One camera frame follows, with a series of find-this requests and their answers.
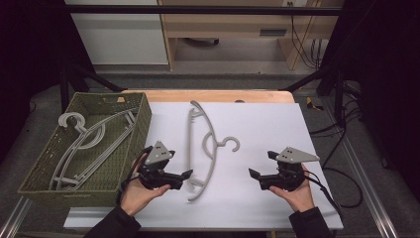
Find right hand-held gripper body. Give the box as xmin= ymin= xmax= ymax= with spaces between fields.
xmin=261 ymin=147 xmax=321 ymax=192

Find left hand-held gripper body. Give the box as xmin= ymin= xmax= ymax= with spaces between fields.
xmin=138 ymin=141 xmax=184 ymax=191

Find olive green woven basket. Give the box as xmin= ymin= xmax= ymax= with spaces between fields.
xmin=18 ymin=91 xmax=153 ymax=208

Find person's right hand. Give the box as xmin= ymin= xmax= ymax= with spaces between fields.
xmin=269 ymin=164 xmax=315 ymax=213

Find person's left hand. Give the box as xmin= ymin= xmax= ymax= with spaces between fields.
xmin=120 ymin=153 xmax=172 ymax=217

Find white board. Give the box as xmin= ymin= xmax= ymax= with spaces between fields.
xmin=63 ymin=101 xmax=345 ymax=231

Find yellow and black tool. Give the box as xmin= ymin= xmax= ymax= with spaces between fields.
xmin=305 ymin=96 xmax=325 ymax=112

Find wooden table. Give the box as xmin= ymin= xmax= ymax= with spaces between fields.
xmin=122 ymin=88 xmax=295 ymax=104

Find black curtain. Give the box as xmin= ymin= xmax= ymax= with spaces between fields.
xmin=0 ymin=0 xmax=97 ymax=163
xmin=318 ymin=0 xmax=420 ymax=192

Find white cabinet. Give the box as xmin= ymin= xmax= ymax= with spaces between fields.
xmin=64 ymin=0 xmax=169 ymax=66

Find light wooden desk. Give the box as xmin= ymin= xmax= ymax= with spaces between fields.
xmin=157 ymin=0 xmax=345 ymax=71

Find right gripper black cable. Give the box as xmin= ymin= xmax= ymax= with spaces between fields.
xmin=302 ymin=175 xmax=343 ymax=217

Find black floor cables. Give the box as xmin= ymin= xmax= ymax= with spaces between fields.
xmin=309 ymin=80 xmax=365 ymax=209

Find black metal frame strut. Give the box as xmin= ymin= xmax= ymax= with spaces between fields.
xmin=59 ymin=62 xmax=127 ymax=114
xmin=280 ymin=62 xmax=347 ymax=127

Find aluminium rail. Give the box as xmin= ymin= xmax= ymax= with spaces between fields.
xmin=0 ymin=196 xmax=33 ymax=238
xmin=340 ymin=133 xmax=401 ymax=238

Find black hanging cables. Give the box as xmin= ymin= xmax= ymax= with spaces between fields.
xmin=289 ymin=14 xmax=324 ymax=70

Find black horizontal frame bar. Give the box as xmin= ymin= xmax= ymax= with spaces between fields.
xmin=65 ymin=4 xmax=343 ymax=17

